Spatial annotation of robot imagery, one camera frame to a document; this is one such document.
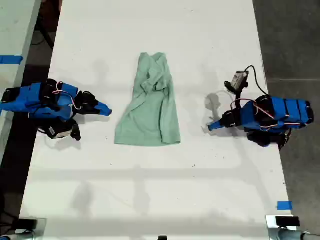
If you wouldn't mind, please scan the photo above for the black camera cable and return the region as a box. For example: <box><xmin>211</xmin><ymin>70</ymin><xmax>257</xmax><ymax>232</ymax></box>
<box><xmin>243</xmin><ymin>65</ymin><xmax>270</xmax><ymax>97</ymax></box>

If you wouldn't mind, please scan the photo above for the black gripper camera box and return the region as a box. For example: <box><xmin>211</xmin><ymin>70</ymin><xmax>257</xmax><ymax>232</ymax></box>
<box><xmin>46</xmin><ymin>124</ymin><xmax>74</xmax><ymax>140</ymax></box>
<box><xmin>230</xmin><ymin>70</ymin><xmax>249</xmax><ymax>90</ymax></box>

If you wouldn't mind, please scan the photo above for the long blue tape strip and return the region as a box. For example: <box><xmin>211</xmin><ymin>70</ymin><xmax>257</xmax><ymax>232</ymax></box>
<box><xmin>0</xmin><ymin>55</ymin><xmax>24</xmax><ymax>65</ymax></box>

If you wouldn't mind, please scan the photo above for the silver metal table clamp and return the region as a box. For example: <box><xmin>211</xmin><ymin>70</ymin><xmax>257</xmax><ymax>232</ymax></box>
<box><xmin>265</xmin><ymin>214</ymin><xmax>302</xmax><ymax>240</ymax></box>

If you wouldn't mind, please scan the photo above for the white side table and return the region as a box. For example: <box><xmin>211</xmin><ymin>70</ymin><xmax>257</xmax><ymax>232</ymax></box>
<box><xmin>0</xmin><ymin>0</ymin><xmax>42</xmax><ymax>163</ymax></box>

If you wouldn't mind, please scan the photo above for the black floor cable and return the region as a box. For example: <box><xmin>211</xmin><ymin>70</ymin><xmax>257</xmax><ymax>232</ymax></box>
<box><xmin>31</xmin><ymin>21</ymin><xmax>55</xmax><ymax>51</ymax></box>

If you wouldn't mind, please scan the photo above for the black camera stalk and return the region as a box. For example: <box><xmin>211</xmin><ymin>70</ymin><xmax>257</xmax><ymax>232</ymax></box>
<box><xmin>223</xmin><ymin>80</ymin><xmax>249</xmax><ymax>96</ymax></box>
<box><xmin>70</xmin><ymin>119</ymin><xmax>82</xmax><ymax>142</ymax></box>

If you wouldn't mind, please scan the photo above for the pale green t-shirt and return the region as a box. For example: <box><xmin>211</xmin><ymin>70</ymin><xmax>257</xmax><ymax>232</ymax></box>
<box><xmin>114</xmin><ymin>51</ymin><xmax>182</xmax><ymax>147</ymax></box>

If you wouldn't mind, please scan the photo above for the short blue tape strip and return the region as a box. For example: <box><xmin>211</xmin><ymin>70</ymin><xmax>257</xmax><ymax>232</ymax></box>
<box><xmin>276</xmin><ymin>200</ymin><xmax>293</xmax><ymax>211</ymax></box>

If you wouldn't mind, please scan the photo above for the small black box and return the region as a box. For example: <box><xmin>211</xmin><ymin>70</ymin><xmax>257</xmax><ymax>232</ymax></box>
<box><xmin>275</xmin><ymin>216</ymin><xmax>300</xmax><ymax>228</ymax></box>
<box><xmin>17</xmin><ymin>218</ymin><xmax>39</xmax><ymax>230</ymax></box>

